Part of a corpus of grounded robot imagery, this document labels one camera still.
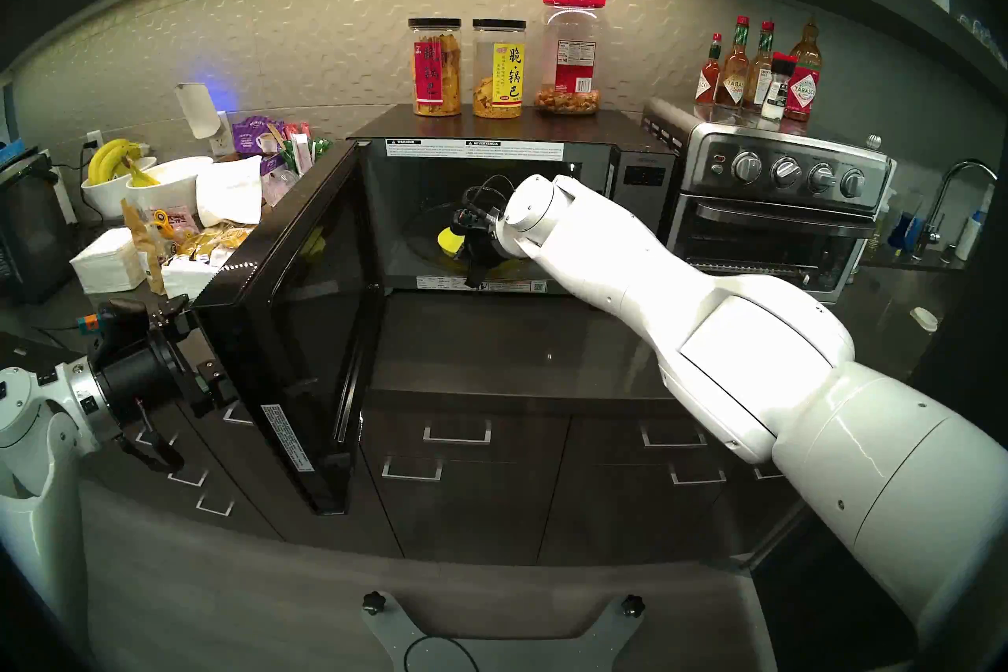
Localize large clear jar red lid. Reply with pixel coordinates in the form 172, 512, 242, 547
534, 0, 607, 115

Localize glass microwave turntable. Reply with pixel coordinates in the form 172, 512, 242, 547
403, 202, 552, 278

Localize white plug-in wall device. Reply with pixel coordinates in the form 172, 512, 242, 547
175, 83, 233, 158

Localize black glass microwave door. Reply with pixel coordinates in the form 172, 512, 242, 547
193, 141, 387, 515

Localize small red Tabasco bottle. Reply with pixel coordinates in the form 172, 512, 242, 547
695, 33, 724, 106

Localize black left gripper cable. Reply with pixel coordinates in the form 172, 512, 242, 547
118, 399, 186, 473

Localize chrome sink faucet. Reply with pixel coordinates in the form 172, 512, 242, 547
917, 160, 998, 262

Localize snack jar red label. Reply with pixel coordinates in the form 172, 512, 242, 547
408, 18, 463, 118

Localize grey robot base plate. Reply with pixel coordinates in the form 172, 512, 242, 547
362, 590, 647, 672

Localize white stick packets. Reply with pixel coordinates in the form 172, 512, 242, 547
285, 123, 316, 177

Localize silver toaster oven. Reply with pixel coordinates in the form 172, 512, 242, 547
642, 97, 897, 307

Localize brown paper packet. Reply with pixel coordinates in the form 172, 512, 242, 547
120, 200, 166, 293

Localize large Tabasco bottle diamond label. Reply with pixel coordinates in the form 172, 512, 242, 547
784, 21, 823, 122

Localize large white bowl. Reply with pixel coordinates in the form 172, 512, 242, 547
126, 156, 215, 226

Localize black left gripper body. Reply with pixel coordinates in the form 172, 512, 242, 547
91, 320, 212, 421

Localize small white bowl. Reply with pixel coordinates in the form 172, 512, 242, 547
81, 155, 154, 218

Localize yellow banana bunch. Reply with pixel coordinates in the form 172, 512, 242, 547
87, 139, 158, 188

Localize clear soap bottle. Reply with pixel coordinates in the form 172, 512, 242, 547
866, 198, 895, 258

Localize purple snack packet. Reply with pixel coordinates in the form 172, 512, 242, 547
232, 116, 288, 158

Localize snack jar yellow label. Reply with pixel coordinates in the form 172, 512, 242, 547
472, 19, 527, 120

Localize white plastic bottle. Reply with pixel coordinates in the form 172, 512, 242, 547
957, 186, 995, 262

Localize slim green-neck sauce bottle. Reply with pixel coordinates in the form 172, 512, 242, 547
744, 21, 776, 111

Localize pink snack bag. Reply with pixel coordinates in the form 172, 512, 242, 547
150, 206, 202, 244

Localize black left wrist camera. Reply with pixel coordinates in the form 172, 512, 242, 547
79, 300, 152, 358

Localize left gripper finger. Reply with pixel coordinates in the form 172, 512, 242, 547
197, 359, 231, 405
151, 294, 191, 334

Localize dark lower drawer cabinet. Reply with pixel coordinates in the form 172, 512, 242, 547
150, 395, 867, 569

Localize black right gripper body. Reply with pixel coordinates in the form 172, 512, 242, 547
465, 230, 513, 288

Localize white box of packaged cakes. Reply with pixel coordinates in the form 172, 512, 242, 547
161, 222, 257, 301

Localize white napkin stack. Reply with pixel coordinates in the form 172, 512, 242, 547
69, 228, 146, 295

